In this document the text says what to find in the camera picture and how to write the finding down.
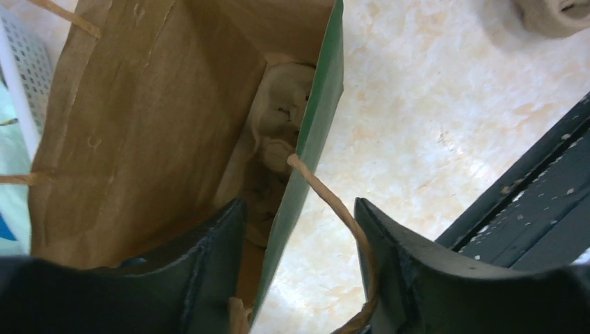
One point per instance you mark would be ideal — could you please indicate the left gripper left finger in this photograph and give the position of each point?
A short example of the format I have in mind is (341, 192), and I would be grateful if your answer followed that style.
(181, 286)

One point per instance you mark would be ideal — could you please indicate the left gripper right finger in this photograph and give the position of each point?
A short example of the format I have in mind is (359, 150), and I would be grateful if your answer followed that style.
(427, 288)

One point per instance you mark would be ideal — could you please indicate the single pulp cup carrier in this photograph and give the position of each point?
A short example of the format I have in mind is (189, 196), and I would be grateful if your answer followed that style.
(257, 171)

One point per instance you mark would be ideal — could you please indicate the green brown paper bag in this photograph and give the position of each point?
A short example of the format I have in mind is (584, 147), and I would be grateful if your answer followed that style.
(146, 106)

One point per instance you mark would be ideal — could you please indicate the light green cloth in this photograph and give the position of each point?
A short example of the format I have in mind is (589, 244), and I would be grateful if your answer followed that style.
(15, 219)

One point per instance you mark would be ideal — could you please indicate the white plastic basket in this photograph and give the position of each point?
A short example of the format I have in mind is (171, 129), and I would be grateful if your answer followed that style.
(27, 70)

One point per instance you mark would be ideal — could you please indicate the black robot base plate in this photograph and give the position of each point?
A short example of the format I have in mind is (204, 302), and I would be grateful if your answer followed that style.
(536, 215)

